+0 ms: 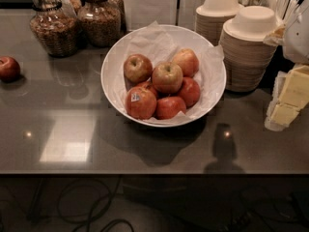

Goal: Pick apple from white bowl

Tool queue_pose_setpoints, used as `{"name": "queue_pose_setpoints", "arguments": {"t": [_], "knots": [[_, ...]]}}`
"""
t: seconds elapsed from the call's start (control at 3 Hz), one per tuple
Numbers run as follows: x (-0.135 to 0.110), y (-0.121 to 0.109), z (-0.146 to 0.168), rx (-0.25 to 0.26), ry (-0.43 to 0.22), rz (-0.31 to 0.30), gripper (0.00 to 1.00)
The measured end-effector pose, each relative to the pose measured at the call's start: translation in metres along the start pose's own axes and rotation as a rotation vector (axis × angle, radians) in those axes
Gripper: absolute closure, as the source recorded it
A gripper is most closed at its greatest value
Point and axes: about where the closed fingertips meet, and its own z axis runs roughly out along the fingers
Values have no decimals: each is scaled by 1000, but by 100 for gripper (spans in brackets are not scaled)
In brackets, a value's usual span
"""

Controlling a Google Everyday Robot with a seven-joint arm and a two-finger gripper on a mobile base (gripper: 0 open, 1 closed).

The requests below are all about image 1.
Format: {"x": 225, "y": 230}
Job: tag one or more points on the white ceramic bowl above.
{"x": 109, "y": 81}

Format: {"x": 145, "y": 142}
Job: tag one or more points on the front centre red apple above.
{"x": 169, "y": 107}

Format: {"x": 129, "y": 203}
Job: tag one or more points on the white napkin holder box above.
{"x": 140, "y": 13}

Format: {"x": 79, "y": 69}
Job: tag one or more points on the front left granola jar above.
{"x": 55, "y": 31}

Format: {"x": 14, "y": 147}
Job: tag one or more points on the small hidden red apple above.
{"x": 149, "y": 86}

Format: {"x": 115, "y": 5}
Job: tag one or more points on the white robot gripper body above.
{"x": 297, "y": 43}

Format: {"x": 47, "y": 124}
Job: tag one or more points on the rear stack of paper bowls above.
{"x": 211, "y": 16}

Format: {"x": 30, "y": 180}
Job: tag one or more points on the right red apple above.
{"x": 190, "y": 91}

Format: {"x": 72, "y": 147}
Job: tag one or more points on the lone red apple on table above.
{"x": 9, "y": 69}

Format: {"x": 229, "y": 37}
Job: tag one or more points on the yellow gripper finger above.
{"x": 289, "y": 96}
{"x": 275, "y": 38}

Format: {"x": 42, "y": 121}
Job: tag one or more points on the front left stickered apple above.
{"x": 140, "y": 103}

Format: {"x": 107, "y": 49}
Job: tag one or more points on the front stack of paper bowls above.
{"x": 246, "y": 56}

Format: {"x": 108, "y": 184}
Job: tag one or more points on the stack of paper bowls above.
{"x": 211, "y": 16}
{"x": 246, "y": 56}

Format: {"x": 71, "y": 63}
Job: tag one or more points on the right granola glass jar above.
{"x": 101, "y": 22}

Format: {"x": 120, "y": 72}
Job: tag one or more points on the white paper bowl liner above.
{"x": 154, "y": 42}

